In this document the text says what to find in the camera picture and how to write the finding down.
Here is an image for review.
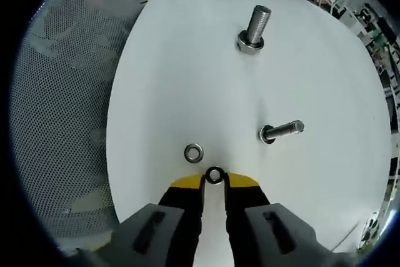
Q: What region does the large threaded steel stud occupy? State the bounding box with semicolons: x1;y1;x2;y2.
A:
236;4;272;56

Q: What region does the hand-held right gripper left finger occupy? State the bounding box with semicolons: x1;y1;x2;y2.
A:
90;173;207;267

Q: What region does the grey mesh office chair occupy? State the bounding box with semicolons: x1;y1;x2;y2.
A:
9;0;148;249

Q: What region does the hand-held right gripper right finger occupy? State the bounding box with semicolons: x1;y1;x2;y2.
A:
223;171;357;267

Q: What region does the small threaded steel stud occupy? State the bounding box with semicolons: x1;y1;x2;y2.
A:
261;119;306;146

